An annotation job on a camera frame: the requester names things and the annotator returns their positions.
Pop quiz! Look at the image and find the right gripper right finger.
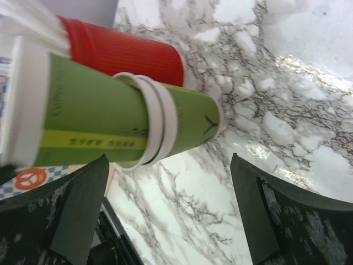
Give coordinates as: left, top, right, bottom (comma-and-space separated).
230, 154, 352, 264

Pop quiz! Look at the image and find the paper takeout bag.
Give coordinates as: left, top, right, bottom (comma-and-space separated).
0, 56, 111, 201

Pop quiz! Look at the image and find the white straws bundle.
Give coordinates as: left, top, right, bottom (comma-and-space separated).
1, 1, 71, 58

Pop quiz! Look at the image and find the green paper cup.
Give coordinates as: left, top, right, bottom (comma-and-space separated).
10, 37, 148, 166
114, 72, 224, 170

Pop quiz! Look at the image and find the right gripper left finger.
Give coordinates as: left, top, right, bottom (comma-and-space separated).
1, 156, 109, 264

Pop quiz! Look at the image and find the red ribbed cup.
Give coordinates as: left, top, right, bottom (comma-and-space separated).
59, 17, 184, 87

